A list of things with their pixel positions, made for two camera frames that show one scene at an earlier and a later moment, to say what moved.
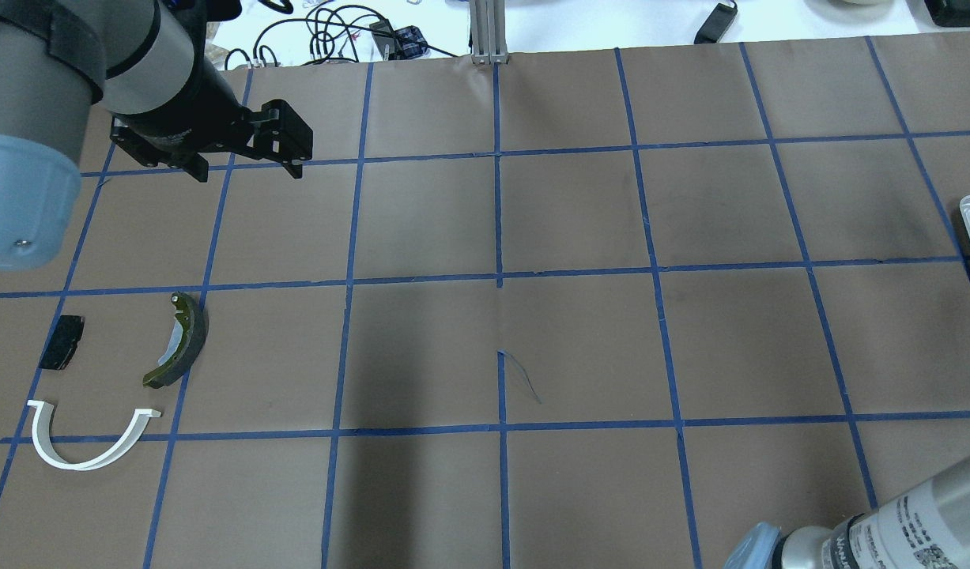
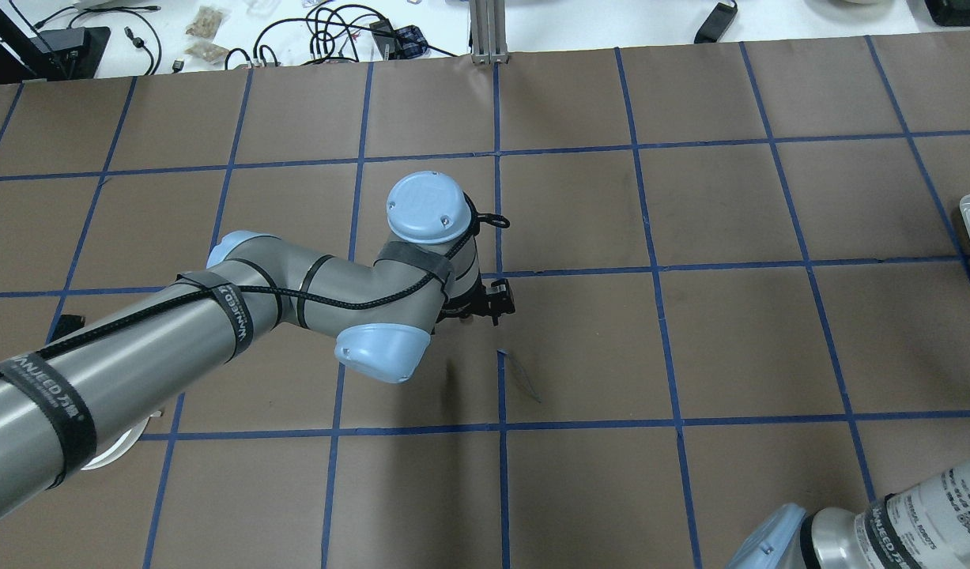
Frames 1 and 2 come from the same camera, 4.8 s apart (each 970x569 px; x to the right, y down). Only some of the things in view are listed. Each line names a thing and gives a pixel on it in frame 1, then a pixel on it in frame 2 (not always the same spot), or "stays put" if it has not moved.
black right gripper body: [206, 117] to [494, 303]
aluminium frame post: [488, 35] stays put
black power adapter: [715, 25] stays put
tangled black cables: [316, 39] stays put
